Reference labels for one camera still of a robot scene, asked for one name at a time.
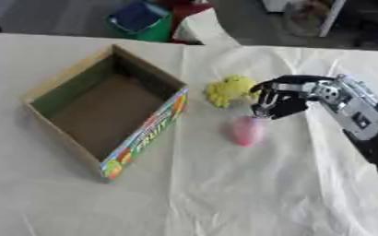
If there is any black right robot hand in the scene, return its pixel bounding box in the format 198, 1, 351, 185
248, 74, 337, 121

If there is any open cardboard box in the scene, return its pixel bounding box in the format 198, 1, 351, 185
22, 43, 191, 183

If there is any pink toy fruit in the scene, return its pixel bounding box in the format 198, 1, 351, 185
229, 115, 268, 148

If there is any yellow soft toy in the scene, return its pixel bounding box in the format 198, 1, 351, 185
203, 74, 262, 109

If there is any white furniture leg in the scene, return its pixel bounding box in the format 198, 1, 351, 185
318, 0, 349, 39

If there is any white folded sheet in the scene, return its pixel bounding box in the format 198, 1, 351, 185
172, 7, 242, 48

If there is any red container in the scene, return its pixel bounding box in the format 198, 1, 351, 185
168, 2, 217, 44

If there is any green and blue bin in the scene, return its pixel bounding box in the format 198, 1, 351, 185
105, 1, 175, 43

